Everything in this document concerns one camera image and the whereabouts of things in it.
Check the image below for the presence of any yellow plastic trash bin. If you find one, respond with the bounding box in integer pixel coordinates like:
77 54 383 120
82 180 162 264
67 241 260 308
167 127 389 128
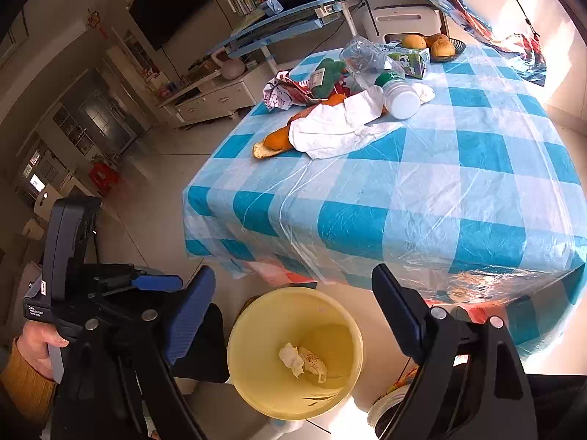
227 287 364 421

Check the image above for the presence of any curved orange peel piece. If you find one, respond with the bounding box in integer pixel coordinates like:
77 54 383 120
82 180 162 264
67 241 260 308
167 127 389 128
288 93 346 124

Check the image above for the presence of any clear plastic water bottle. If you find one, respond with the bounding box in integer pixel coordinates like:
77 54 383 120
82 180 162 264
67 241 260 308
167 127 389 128
340 36 422 120

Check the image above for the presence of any orange fruit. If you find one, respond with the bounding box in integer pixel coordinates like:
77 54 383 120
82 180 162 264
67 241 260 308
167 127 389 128
430 39 457 59
401 34 428 50
425 33 449 48

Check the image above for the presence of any blue white checkered tablecloth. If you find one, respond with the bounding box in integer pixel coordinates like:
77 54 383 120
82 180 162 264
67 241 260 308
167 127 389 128
183 46 586 357

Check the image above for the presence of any green plush toy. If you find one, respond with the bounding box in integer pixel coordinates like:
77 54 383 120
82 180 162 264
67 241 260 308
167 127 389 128
309 58 346 99

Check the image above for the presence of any small crumpled white tissue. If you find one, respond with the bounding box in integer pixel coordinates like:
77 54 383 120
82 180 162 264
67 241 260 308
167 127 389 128
411 82 436 105

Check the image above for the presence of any back orange fruit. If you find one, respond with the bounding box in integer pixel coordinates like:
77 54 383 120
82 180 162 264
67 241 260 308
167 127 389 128
425 33 449 48

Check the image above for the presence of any pink kettle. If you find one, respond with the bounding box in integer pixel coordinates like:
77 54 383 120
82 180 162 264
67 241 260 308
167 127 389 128
211 48 246 81

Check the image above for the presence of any long orange peel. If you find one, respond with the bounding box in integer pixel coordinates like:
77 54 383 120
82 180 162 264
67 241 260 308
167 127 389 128
253 125 294 159

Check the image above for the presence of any milk carton box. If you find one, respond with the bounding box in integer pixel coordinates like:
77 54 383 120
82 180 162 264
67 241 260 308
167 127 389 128
388 47 431 80

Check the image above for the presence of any right orange fruit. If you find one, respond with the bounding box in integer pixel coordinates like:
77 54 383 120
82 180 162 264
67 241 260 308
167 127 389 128
430 39 457 59

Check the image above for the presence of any blue adjustable study desk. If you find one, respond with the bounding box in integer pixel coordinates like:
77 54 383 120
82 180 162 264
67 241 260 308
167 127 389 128
208 0 364 74

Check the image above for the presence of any dark fruit bowl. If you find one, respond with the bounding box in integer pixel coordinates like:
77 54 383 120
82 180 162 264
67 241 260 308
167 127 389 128
429 38 466 64

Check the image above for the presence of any left orange fruit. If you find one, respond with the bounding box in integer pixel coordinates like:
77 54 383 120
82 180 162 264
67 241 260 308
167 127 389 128
401 34 428 50

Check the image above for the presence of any person's left hand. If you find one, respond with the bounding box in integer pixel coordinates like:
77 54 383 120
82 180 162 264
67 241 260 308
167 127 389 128
16 320 69 380

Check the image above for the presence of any mustard yellow sleeve forearm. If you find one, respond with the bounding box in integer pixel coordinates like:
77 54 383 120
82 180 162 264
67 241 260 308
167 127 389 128
1 340 56 432

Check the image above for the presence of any colourful hanging bag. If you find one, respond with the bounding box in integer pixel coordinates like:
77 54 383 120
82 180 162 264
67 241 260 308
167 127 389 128
427 0 547 87

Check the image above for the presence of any white air purifier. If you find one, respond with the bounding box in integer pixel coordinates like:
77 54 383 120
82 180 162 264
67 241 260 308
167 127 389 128
362 5 450 44

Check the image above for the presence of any white tv cabinet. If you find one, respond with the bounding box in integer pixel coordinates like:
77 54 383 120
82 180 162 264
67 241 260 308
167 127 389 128
158 63 274 127

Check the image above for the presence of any crumpled tissue in bin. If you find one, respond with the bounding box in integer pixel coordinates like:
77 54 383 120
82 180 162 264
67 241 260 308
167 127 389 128
278 343 327 384

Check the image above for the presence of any large white paper napkin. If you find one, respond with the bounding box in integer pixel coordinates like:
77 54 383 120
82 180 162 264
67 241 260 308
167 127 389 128
288 87 403 160

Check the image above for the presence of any red white wrapper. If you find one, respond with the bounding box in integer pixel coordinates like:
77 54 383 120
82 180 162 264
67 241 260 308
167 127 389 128
263 70 320 111

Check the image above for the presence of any red plastic stool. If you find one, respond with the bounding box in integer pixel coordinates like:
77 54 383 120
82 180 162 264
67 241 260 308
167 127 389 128
88 162 119 197

